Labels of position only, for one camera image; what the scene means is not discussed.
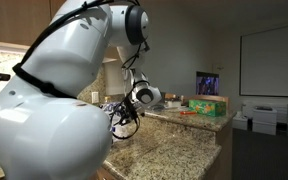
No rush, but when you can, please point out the small white box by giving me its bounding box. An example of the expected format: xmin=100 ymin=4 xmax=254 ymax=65
xmin=232 ymin=111 xmax=249 ymax=131

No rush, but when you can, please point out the orange marker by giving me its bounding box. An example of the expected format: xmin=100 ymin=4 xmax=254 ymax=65
xmin=179 ymin=110 xmax=198 ymax=116

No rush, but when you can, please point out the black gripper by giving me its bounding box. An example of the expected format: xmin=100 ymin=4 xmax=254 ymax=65
xmin=115 ymin=100 xmax=142 ymax=128

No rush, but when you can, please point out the dark wrapped item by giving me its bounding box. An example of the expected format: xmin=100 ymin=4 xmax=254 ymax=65
xmin=151 ymin=104 xmax=165 ymax=112

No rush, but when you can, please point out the clear water bottle blue cap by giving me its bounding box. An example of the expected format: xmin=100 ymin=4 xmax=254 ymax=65
xmin=100 ymin=101 xmax=122 ymax=113

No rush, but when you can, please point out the green tissue box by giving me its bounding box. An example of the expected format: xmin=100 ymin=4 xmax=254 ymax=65
xmin=188 ymin=98 xmax=227 ymax=118

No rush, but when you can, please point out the black velcro strap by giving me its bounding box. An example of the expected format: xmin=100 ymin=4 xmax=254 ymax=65
xmin=12 ymin=62 xmax=77 ymax=100

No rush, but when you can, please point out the clear plastic bag blue print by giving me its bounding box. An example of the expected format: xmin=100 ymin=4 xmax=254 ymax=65
xmin=100 ymin=101 xmax=133 ymax=143

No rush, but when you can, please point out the white food container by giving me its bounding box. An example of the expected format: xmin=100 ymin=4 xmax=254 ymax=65
xmin=166 ymin=99 xmax=182 ymax=109

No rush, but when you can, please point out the wooden wall cabinet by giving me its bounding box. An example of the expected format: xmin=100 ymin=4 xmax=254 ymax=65
xmin=0 ymin=0 xmax=120 ymax=64

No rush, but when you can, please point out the white projector screen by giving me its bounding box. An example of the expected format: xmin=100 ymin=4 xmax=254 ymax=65
xmin=239 ymin=22 xmax=288 ymax=99

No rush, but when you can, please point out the white wall outlet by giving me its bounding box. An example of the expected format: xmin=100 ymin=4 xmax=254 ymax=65
xmin=91 ymin=91 xmax=100 ymax=104

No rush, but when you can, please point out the flat screen television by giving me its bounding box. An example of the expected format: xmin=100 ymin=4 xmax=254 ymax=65
xmin=196 ymin=71 xmax=220 ymax=97

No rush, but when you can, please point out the white printer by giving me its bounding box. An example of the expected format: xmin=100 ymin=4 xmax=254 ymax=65
xmin=252 ymin=105 xmax=278 ymax=136

